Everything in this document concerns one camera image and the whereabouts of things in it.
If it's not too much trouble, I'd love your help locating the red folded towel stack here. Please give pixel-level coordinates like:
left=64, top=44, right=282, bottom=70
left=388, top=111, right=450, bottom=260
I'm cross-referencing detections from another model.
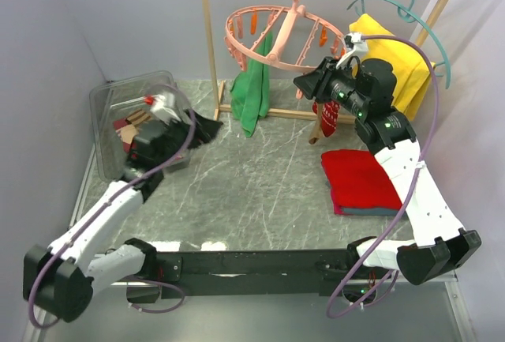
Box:
left=321, top=149, right=402, bottom=216

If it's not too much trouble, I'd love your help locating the pink round clip hanger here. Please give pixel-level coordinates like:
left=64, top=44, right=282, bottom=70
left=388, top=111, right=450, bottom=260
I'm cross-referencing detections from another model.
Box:
left=224, top=0, right=347, bottom=73

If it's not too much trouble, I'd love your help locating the black base bar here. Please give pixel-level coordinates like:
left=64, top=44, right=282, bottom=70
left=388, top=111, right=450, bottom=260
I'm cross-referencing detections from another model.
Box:
left=136, top=249, right=357, bottom=296

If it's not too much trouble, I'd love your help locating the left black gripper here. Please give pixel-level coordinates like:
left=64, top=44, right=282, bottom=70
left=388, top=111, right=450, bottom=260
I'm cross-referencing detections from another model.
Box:
left=157, top=107, right=224, bottom=168

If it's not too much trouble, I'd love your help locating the purple cable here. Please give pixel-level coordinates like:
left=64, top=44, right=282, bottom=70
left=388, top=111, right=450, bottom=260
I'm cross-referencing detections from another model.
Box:
left=27, top=84, right=196, bottom=329
left=326, top=33, right=440, bottom=319

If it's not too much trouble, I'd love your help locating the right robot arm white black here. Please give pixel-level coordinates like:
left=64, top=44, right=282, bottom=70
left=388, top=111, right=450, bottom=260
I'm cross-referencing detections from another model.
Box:
left=294, top=58, right=482, bottom=285

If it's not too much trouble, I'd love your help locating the clear plastic bin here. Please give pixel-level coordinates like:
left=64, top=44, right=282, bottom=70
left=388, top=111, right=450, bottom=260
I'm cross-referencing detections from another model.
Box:
left=89, top=70, right=177, bottom=182

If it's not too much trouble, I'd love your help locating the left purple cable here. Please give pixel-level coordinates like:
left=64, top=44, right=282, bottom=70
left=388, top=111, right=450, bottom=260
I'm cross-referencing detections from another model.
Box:
left=27, top=84, right=196, bottom=329

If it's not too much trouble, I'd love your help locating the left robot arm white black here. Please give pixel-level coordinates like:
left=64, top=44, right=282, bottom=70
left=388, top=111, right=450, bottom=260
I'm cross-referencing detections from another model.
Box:
left=23, top=109, right=223, bottom=329

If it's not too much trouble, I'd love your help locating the yellow hanging cloth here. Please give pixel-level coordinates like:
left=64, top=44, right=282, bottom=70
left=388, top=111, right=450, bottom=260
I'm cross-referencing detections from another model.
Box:
left=349, top=13, right=437, bottom=122

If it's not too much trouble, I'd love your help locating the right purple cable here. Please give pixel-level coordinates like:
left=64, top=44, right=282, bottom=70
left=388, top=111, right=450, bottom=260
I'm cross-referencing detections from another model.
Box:
left=326, top=33, right=440, bottom=319

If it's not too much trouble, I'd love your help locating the green hanging cloth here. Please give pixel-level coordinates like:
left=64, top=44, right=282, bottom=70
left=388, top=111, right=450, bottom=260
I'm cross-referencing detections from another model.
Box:
left=230, top=30, right=273, bottom=138

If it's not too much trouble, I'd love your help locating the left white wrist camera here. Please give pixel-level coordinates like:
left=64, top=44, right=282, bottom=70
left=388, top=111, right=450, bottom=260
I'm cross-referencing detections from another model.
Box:
left=144, top=92, right=181, bottom=124

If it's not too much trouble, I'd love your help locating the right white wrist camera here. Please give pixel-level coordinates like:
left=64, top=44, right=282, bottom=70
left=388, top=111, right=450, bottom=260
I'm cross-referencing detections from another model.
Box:
left=336, top=32, right=368, bottom=69

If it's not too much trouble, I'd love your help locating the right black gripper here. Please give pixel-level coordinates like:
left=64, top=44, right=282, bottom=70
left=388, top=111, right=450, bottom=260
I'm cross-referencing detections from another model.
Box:
left=292, top=57, right=368, bottom=117

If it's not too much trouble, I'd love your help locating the teal plastic hanger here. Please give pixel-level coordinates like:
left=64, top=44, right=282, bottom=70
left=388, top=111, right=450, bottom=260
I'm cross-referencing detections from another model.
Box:
left=346, top=0, right=452, bottom=89

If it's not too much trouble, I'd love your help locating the brown sock pair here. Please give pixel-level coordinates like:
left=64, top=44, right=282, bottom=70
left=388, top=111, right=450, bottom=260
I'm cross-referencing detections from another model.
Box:
left=125, top=109, right=152, bottom=126

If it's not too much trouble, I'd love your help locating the red patterned sock pair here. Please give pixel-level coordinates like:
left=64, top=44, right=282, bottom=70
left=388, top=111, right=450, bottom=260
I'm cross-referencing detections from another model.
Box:
left=312, top=101, right=340, bottom=137

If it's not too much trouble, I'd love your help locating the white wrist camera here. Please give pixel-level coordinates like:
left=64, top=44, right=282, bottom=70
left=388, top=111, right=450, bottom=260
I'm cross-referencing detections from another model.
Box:
left=144, top=92, right=181, bottom=124
left=336, top=32, right=368, bottom=69

